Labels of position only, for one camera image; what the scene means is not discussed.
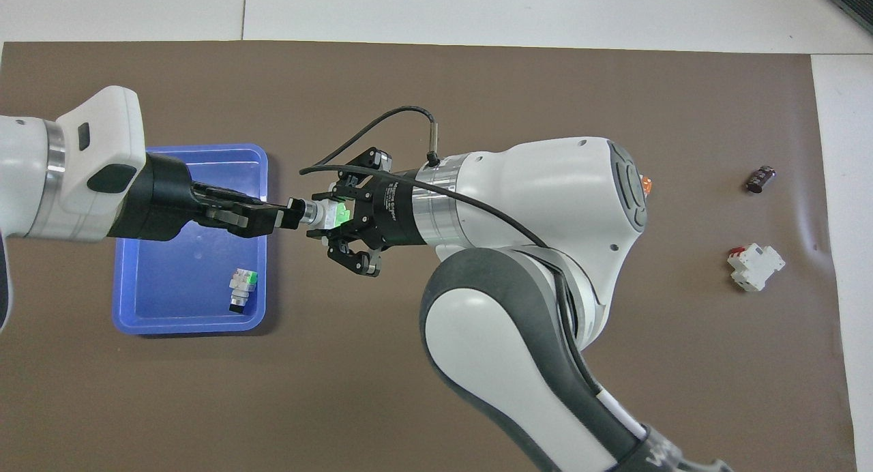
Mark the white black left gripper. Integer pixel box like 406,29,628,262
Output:
53,85,200,242

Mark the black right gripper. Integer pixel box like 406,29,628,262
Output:
193,146,422,278

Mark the green white selector switch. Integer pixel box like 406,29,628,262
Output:
228,268,259,315
286,197,353,232

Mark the blue plastic tray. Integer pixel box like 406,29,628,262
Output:
111,143,269,336

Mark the brown table mat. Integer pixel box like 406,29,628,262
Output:
0,41,859,472

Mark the white red circuit breaker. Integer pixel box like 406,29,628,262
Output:
727,246,786,293

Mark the small dark cylinder part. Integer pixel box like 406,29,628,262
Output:
745,165,778,194

